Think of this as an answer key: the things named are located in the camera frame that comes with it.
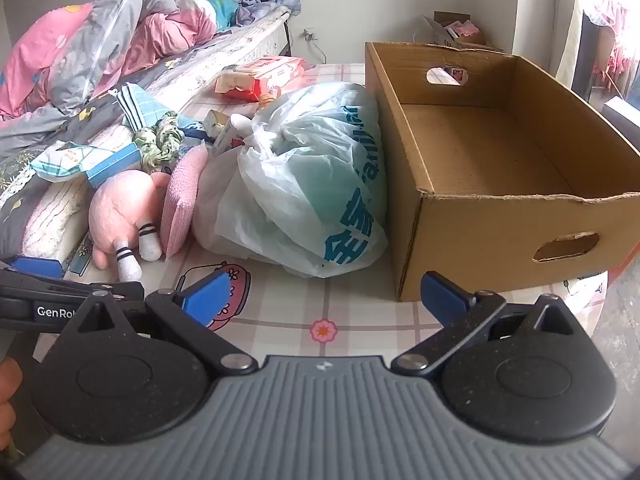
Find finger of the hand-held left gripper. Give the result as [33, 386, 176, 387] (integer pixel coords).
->
[0, 256, 64, 281]
[0, 269, 146, 306]

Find pink fluffy cloth pad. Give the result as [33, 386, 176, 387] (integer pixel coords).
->
[161, 142, 208, 260]

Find small red white packet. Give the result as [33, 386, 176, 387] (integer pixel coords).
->
[215, 71, 262, 103]

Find pink grey quilt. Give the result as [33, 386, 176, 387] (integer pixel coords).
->
[0, 0, 218, 117]

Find person's left hand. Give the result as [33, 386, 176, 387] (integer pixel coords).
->
[0, 357, 24, 461]

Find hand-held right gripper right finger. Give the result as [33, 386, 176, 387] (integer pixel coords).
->
[392, 271, 583, 378]

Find large brown cardboard box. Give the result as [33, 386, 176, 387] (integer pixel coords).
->
[364, 41, 640, 302]

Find white teal plastic bag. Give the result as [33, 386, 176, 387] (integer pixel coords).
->
[192, 82, 388, 279]

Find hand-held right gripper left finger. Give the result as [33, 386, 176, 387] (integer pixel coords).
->
[64, 271, 258, 376]

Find pink hanging clothes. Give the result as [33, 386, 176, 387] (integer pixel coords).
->
[582, 0, 632, 83]

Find printed plaid tablecloth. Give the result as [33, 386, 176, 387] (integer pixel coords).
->
[65, 62, 612, 361]

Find blue grey clothes pile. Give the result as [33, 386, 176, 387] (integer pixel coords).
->
[202, 0, 302, 28]

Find blue white plastic packet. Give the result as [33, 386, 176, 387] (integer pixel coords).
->
[30, 141, 141, 190]

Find red wet wipes pack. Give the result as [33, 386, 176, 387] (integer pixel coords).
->
[234, 56, 308, 87]

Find small open cardboard box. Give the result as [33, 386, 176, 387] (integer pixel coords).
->
[422, 11, 503, 52]

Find wall outlet with plug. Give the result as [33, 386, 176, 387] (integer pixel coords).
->
[300, 27, 328, 61]

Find pink plush toy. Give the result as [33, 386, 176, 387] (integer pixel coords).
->
[89, 170, 171, 282]

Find green white scrunchie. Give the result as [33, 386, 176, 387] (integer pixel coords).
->
[132, 112, 186, 173]

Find light blue checked towel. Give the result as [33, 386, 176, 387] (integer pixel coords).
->
[109, 82, 167, 132]

